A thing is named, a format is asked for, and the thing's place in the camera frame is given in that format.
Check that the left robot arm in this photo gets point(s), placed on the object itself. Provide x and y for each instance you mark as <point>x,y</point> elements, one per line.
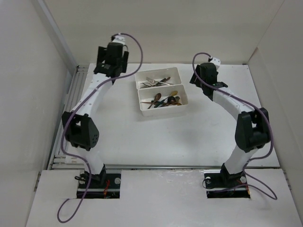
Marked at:
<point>81,131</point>

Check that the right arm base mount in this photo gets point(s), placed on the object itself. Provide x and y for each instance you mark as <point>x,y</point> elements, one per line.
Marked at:
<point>218,186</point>

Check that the white plastic bin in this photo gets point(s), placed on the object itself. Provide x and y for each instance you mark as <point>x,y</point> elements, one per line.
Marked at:
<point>157,75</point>
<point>148,94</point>

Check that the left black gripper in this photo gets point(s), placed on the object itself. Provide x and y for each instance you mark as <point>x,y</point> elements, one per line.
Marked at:
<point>103,54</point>

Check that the copper thin utensil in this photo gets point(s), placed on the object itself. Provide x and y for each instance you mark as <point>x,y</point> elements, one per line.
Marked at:
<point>151,80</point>

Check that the gold fork green handle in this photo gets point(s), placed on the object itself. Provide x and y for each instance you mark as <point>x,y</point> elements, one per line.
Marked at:
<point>159,83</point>

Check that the black handled fork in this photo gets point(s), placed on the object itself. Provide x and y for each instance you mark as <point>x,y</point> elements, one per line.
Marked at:
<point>148,84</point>

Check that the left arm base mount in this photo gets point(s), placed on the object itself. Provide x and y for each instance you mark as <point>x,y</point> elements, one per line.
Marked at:
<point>108,187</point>

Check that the silver fork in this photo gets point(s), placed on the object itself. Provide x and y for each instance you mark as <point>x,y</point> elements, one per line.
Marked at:
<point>142,86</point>

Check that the brown wooden fork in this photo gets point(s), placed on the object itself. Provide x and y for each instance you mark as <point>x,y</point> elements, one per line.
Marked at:
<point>165,79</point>

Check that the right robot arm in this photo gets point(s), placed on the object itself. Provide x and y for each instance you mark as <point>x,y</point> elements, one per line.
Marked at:
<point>252,131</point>

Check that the black measuring spoon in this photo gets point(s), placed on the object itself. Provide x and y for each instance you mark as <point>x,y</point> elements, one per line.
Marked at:
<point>171,99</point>

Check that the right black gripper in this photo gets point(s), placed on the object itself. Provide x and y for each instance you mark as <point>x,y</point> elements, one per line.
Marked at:
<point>197,82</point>

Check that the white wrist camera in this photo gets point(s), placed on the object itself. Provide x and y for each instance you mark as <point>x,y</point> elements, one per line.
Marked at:
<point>118,39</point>
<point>215,61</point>

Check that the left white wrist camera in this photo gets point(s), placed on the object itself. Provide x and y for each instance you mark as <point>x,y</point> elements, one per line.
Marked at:
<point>118,39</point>

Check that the silver spoon copper handle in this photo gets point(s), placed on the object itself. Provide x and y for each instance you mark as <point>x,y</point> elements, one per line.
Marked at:
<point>177,99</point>

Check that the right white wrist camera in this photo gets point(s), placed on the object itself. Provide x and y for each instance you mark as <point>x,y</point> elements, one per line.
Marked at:
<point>215,61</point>

